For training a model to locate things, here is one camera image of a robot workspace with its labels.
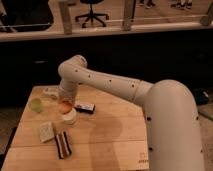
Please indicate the green apple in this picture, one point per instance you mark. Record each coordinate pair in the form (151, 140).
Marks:
(36, 105)

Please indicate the wooden railing post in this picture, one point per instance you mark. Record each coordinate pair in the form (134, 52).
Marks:
(128, 15)
(65, 16)

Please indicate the brown striped chocolate wafer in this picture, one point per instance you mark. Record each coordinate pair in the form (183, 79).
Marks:
(62, 144)

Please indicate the wooden railing post middle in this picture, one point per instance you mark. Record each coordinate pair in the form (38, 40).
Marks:
(128, 15)

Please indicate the white square sponge block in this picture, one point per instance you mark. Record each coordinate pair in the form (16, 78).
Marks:
(46, 132)

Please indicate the black red white box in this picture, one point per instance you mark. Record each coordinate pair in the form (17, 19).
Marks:
(85, 107)

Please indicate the wooden railing post left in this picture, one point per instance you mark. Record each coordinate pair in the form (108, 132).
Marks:
(65, 16)

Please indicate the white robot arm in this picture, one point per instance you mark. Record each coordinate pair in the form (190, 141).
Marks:
(171, 116)

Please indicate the black office chair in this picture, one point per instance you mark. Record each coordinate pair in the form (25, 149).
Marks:
(91, 15)

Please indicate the white paper cup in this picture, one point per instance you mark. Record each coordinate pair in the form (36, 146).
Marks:
(70, 117)

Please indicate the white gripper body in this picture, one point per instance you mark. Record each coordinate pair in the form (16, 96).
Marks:
(68, 94)

